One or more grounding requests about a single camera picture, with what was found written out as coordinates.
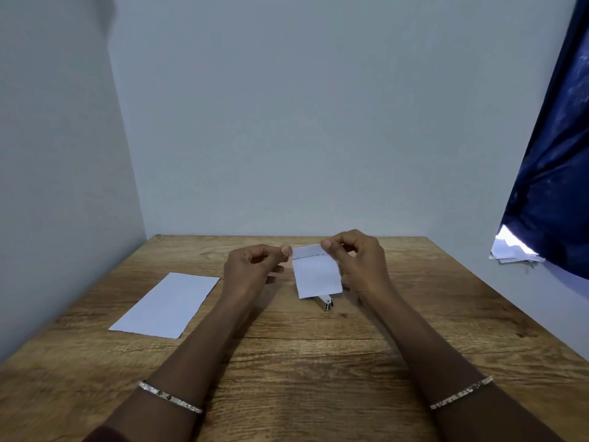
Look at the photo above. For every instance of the person's left hand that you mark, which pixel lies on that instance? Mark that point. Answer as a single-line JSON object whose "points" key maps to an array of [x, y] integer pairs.
{"points": [[248, 271]]}

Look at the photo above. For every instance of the person's right hand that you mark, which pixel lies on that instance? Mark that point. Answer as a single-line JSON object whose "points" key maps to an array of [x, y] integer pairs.
{"points": [[363, 266]]}

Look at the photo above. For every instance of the white paper sheet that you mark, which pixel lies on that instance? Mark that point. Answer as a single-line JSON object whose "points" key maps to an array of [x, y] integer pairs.
{"points": [[165, 306], [317, 276]]}

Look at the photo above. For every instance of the blue silver stapler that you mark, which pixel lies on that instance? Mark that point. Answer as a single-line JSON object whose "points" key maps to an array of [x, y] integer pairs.
{"points": [[326, 301]]}

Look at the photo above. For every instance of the person's left forearm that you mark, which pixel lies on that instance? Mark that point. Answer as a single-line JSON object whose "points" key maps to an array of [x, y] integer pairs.
{"points": [[193, 359]]}

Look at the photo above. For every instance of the person's right forearm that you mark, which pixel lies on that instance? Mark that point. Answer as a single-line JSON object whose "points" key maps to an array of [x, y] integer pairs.
{"points": [[428, 359]]}

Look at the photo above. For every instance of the pile of white paper scraps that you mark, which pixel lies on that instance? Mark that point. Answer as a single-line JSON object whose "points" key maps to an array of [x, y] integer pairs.
{"points": [[506, 253]]}

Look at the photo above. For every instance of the dark blue curtain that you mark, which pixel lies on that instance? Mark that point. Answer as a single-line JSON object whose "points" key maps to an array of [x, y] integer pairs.
{"points": [[557, 179]]}

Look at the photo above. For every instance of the maroon left sleeve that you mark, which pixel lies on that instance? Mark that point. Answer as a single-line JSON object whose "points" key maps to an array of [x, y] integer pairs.
{"points": [[103, 436]]}

